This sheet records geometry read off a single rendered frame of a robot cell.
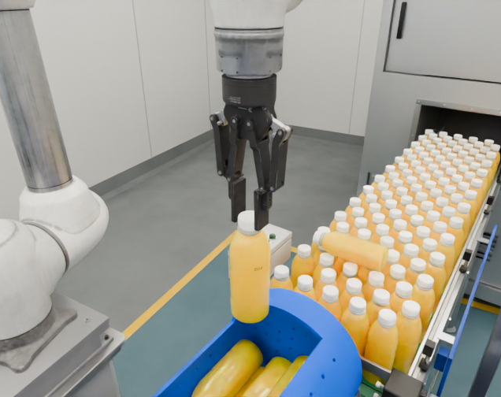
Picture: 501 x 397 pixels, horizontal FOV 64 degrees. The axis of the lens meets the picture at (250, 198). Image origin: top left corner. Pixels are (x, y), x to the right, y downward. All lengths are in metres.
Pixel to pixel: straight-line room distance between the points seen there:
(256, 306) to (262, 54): 0.41
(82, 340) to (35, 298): 0.14
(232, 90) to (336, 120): 4.80
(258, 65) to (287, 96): 4.98
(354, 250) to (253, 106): 0.66
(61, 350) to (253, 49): 0.76
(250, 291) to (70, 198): 0.51
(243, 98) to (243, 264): 0.27
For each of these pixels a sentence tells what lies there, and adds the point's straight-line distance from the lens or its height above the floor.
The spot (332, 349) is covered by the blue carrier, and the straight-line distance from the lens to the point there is 0.78.
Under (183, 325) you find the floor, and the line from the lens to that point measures 2.53.
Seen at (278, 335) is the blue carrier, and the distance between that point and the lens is 0.93.
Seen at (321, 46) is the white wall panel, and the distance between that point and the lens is 5.24.
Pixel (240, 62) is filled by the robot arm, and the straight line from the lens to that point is 0.52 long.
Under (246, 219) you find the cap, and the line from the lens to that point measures 0.64.
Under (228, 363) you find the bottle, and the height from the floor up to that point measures 1.09.
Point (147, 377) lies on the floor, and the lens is 2.32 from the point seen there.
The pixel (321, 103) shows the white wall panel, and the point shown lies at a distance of 5.34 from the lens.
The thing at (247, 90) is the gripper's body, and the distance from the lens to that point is 0.53.
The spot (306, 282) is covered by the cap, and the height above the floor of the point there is 1.10.
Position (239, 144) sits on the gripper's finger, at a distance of 0.60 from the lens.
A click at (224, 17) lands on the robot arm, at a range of 0.53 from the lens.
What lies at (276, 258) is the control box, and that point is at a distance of 1.22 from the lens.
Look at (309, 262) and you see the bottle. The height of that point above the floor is 1.07.
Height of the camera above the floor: 1.77
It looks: 27 degrees down
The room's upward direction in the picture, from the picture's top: straight up
